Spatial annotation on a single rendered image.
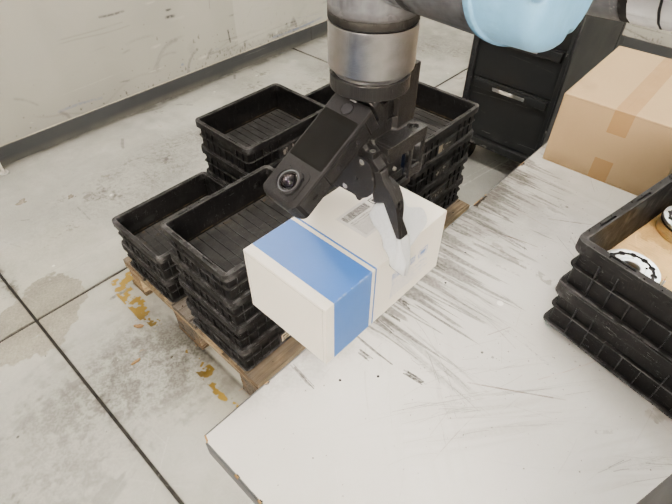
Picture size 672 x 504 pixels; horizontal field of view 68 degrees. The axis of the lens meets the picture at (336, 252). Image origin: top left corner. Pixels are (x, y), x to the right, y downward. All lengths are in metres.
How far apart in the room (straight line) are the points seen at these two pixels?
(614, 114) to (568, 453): 0.84
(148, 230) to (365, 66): 1.61
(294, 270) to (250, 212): 1.10
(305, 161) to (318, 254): 0.12
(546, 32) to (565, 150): 1.19
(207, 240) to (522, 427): 1.00
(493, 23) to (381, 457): 0.69
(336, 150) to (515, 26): 0.18
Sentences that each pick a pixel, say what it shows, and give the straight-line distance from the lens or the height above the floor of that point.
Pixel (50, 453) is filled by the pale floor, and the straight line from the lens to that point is 1.85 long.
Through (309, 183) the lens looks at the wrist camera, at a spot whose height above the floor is 1.25.
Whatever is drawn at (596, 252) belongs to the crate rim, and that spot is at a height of 0.93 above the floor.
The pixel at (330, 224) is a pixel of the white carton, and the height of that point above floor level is 1.14.
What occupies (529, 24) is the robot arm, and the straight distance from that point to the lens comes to 0.32.
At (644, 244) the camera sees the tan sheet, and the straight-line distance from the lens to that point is 1.14.
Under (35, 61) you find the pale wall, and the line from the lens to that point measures 3.06.
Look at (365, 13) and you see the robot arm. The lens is 0.40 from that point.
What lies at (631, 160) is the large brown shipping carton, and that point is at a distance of 1.47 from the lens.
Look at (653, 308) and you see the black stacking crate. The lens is 0.94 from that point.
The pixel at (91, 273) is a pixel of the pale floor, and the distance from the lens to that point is 2.29.
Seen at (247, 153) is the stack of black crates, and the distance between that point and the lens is 1.70.
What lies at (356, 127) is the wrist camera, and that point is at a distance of 0.44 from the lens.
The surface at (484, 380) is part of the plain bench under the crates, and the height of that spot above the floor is 0.70.
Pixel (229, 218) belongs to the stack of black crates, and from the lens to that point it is 1.59.
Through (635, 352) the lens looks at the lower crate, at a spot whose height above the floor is 0.78.
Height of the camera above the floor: 1.50
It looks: 45 degrees down
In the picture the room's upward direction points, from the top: straight up
